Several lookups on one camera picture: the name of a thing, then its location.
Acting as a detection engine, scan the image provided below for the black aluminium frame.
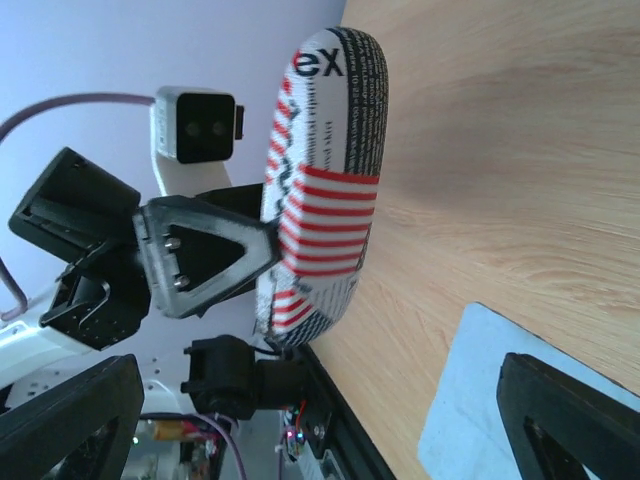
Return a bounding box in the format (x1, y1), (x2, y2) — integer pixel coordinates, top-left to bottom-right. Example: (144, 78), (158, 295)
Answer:
(292, 346), (395, 480)

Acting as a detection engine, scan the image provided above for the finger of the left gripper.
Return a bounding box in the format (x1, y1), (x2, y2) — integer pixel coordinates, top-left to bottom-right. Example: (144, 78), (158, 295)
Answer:
(193, 183), (263, 223)
(133, 195), (281, 319)

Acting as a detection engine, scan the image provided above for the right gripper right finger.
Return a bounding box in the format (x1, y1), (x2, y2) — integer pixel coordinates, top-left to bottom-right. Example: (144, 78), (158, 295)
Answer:
(496, 353), (639, 479)

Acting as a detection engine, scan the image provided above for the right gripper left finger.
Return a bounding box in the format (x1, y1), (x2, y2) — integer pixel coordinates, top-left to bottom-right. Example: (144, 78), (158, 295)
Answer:
(1, 354), (144, 479)

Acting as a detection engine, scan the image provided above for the striped newspaper print glasses case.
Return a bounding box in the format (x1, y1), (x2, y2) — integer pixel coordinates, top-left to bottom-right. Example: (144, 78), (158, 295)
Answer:
(256, 26), (389, 349)

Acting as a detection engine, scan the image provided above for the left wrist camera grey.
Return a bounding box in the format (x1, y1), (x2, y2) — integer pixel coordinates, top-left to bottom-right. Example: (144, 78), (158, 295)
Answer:
(151, 86), (245, 165)

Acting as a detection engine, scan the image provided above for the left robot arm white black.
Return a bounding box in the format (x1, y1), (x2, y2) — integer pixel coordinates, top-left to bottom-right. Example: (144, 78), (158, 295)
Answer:
(1, 148), (308, 420)

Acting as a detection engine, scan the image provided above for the blue cleaning cloth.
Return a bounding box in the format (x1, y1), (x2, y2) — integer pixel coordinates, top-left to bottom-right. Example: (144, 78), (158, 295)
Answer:
(417, 303), (639, 479)

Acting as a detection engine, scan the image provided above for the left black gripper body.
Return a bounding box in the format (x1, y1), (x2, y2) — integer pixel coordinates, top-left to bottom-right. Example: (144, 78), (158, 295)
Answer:
(8, 147), (150, 350)

